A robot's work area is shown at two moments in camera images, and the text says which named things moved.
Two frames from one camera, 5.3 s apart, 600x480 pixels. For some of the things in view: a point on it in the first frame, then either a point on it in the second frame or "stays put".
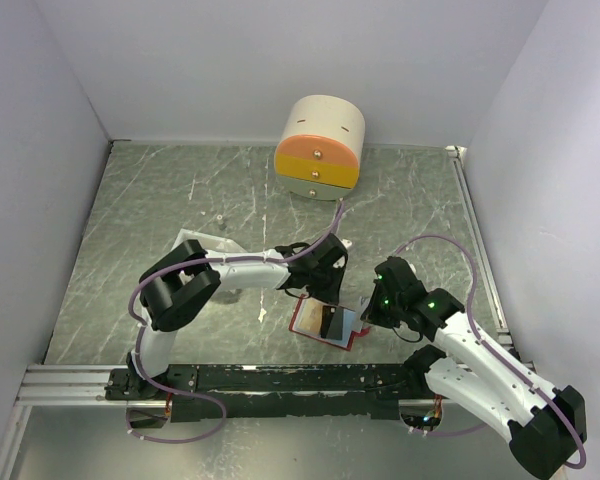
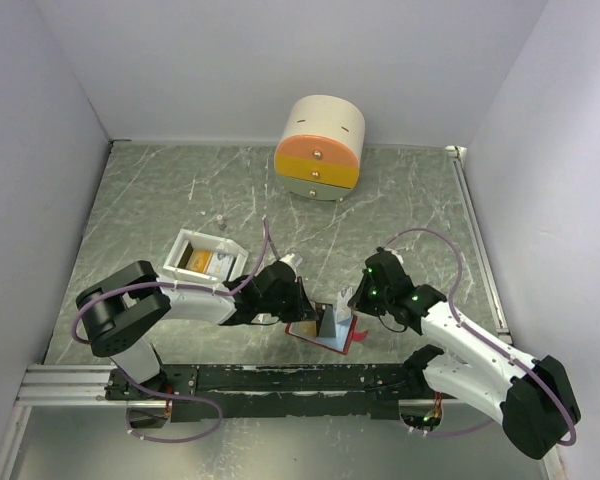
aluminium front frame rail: (69, 385) stays put
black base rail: (273, 391) stays put
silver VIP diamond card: (363, 300) -> (343, 312)
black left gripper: (333, 294) -> (302, 309)
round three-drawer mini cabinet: (318, 155) stays put
